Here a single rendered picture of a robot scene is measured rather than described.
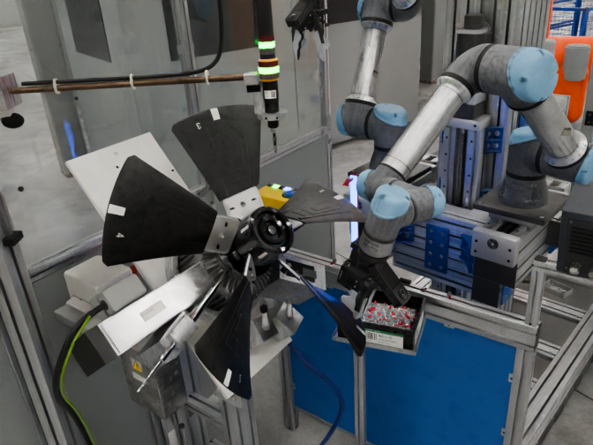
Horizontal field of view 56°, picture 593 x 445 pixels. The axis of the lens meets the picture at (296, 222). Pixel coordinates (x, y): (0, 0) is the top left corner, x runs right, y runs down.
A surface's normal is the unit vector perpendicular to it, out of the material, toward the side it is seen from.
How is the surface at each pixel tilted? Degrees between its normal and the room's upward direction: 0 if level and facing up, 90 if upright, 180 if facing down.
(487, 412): 90
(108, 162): 50
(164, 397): 90
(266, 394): 0
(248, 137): 44
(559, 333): 0
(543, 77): 85
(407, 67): 90
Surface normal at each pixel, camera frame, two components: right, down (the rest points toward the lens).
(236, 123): 0.10, -0.35
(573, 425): -0.07, -0.90
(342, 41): 0.58, 0.32
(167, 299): 0.58, -0.41
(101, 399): 0.81, 0.21
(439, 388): -0.59, 0.39
